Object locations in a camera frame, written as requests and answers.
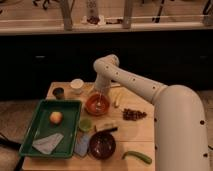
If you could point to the silver fork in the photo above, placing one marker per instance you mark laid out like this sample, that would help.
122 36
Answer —
98 104

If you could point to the white cup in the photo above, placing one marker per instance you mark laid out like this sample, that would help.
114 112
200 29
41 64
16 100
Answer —
77 86

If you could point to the grey cloth in tray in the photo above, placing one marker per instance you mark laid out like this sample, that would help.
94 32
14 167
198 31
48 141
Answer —
48 144

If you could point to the red bowl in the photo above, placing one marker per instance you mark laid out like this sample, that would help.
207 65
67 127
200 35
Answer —
90 105

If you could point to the yellow apple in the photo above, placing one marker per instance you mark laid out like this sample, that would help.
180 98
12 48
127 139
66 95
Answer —
56 117

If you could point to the brush with black handle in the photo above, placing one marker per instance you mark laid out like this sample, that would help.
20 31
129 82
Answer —
106 128

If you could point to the green plastic tray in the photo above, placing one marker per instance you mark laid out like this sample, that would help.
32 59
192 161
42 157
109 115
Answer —
41 127

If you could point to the dark brown bowl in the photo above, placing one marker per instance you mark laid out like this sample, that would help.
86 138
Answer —
102 145

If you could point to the green small cup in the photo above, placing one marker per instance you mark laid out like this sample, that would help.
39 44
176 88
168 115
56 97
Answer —
85 125

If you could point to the banana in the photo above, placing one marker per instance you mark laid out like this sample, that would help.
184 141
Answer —
117 100

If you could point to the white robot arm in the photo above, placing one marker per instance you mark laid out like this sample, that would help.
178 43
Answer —
180 127

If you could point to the dark small cup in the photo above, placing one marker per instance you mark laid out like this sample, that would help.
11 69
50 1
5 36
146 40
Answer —
58 93

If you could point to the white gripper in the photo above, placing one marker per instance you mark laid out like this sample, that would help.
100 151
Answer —
102 84

